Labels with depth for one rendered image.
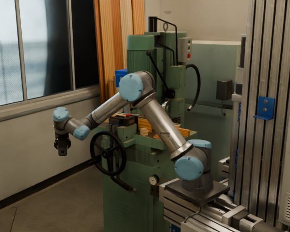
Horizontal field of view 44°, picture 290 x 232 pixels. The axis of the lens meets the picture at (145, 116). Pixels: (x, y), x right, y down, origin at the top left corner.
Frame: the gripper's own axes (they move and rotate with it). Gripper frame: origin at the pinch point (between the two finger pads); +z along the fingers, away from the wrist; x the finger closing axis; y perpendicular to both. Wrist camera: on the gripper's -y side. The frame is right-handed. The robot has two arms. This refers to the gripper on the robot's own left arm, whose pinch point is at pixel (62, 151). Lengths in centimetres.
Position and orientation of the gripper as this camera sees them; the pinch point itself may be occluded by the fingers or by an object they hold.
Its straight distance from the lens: 205.9
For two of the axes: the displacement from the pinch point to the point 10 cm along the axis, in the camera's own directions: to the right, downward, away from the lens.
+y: -1.7, -8.2, 5.5
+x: -9.7, 0.5, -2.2
